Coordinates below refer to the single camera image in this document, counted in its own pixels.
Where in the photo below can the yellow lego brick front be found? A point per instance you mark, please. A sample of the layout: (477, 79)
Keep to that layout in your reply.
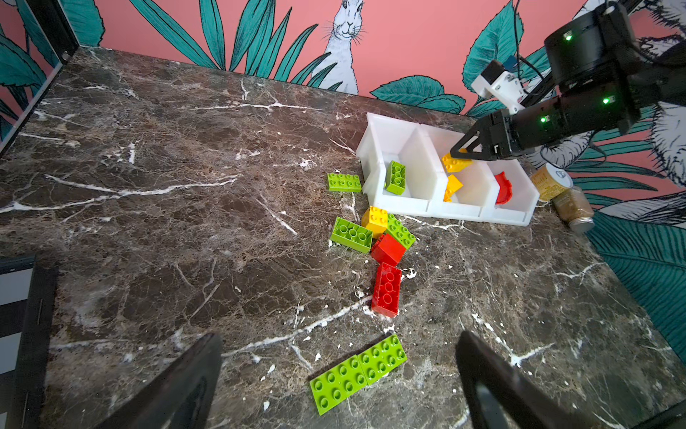
(453, 186)

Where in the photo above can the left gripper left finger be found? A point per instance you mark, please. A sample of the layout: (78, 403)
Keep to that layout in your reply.
(180, 397)

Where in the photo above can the glass spice jar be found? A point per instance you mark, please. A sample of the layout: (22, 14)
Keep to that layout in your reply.
(575, 210)

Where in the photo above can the checkerboard calibration plate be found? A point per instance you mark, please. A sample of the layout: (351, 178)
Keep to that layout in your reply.
(27, 308)

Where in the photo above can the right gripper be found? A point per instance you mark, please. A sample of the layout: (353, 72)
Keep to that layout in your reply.
(489, 139)

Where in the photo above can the white three-compartment bin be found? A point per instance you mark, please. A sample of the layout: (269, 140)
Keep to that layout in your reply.
(419, 147)

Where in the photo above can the long red lego brick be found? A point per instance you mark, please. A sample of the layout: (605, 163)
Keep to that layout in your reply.
(386, 291)

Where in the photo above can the yellow lego brick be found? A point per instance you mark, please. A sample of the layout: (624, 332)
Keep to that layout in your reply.
(455, 165)
(453, 186)
(376, 220)

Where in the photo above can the long green lego brick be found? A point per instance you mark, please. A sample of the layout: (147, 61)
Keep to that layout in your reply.
(352, 375)

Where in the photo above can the red arch lego piece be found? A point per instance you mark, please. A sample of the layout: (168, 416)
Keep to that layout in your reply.
(505, 192)

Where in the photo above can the small red lego brick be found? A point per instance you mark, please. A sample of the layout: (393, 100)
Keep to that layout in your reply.
(387, 250)

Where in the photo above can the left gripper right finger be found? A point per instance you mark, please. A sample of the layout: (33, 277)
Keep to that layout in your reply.
(496, 392)

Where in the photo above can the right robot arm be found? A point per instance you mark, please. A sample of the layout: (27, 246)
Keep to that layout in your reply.
(604, 79)

